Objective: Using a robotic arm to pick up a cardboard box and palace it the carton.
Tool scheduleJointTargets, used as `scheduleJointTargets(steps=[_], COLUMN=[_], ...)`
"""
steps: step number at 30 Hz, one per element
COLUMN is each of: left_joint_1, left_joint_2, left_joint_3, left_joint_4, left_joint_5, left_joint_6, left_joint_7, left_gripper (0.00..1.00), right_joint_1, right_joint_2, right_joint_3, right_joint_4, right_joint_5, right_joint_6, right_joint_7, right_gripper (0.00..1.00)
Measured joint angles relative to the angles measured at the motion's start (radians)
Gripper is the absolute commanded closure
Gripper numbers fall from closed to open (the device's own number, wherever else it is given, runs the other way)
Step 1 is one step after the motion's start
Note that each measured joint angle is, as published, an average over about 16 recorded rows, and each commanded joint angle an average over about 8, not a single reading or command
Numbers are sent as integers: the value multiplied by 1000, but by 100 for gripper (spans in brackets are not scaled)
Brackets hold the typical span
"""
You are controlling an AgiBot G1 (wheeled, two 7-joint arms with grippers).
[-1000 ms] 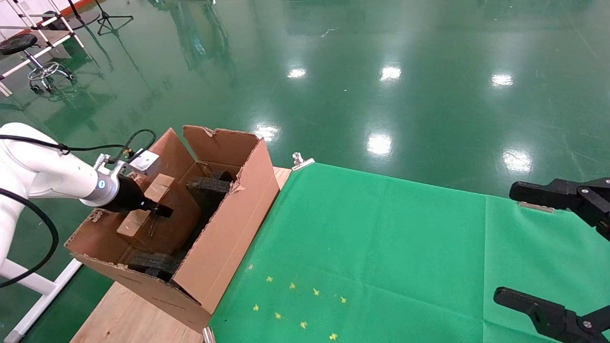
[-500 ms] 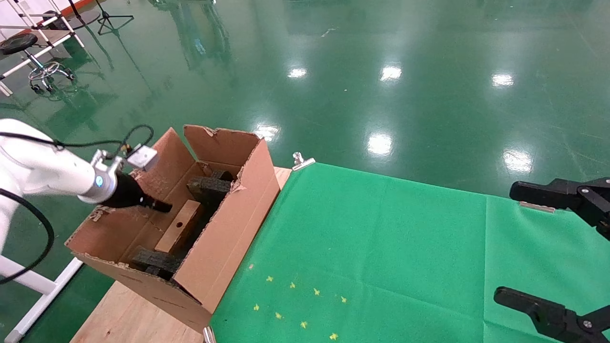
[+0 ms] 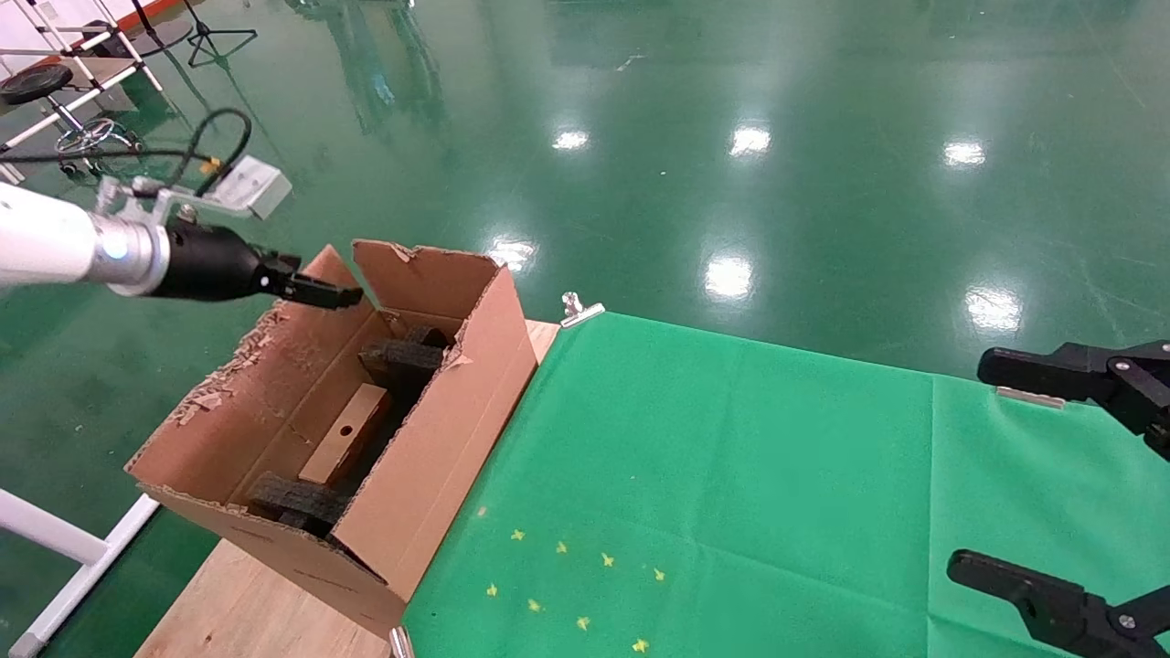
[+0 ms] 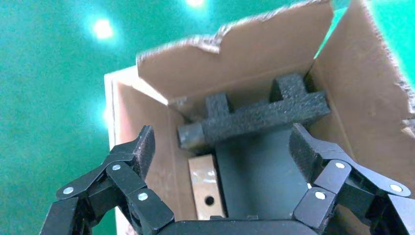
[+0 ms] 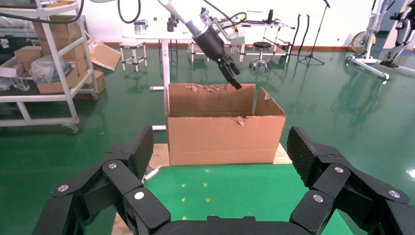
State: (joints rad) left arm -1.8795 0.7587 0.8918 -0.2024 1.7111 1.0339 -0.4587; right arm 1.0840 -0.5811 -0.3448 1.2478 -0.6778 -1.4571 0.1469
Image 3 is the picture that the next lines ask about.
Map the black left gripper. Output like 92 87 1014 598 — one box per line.
151 222 365 310

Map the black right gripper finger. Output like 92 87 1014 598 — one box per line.
946 551 1170 658
976 341 1170 462

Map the brown cardboard box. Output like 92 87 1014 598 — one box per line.
297 383 395 491

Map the large open cardboard carton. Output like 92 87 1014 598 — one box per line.
126 239 541 641

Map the black foam block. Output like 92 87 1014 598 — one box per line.
359 324 454 408
245 470 354 540

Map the green cloth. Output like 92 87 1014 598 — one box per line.
402 311 1170 658

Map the black tripod stand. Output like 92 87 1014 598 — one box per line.
181 0 260 69

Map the black round-base stand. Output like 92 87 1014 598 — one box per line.
82 0 196 58

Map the white pipe rack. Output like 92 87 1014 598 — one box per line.
0 0 165 186

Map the black rolling stool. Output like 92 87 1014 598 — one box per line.
0 62 145 179

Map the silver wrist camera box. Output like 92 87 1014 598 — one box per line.
96 155 294 226

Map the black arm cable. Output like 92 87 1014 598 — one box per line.
0 108 253 198

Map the white metal frame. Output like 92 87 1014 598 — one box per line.
0 488 162 658

